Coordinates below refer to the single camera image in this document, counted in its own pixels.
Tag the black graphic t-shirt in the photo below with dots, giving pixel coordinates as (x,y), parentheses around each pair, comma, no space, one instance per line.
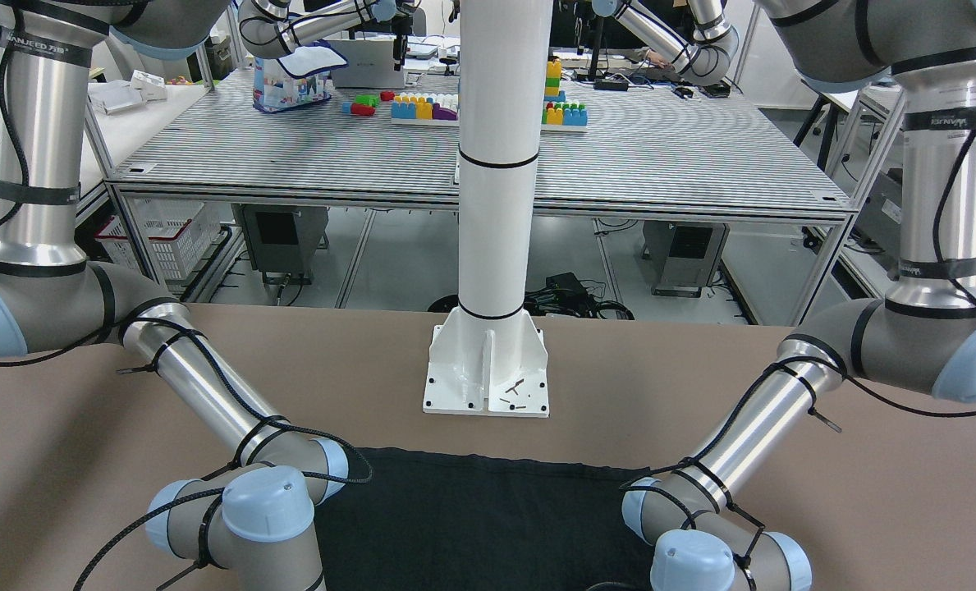
(430,521)

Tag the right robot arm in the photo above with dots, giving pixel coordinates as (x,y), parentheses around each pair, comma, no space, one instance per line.
(255,515)

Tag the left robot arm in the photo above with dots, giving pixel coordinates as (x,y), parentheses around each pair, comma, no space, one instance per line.
(920,337)

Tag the colourful toy block set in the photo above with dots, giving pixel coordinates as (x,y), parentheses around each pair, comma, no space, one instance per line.
(555,112)

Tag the grey controller box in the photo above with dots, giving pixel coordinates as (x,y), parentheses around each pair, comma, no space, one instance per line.
(281,240)
(684,255)

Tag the striped metal work table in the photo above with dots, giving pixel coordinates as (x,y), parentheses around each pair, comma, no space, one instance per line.
(646,155)

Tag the blue white bag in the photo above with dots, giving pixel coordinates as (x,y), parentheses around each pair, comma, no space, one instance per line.
(296,80)

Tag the white plastic basket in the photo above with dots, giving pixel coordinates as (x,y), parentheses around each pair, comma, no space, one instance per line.
(177,232)

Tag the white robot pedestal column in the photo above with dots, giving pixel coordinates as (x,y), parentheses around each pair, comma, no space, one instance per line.
(488,358)

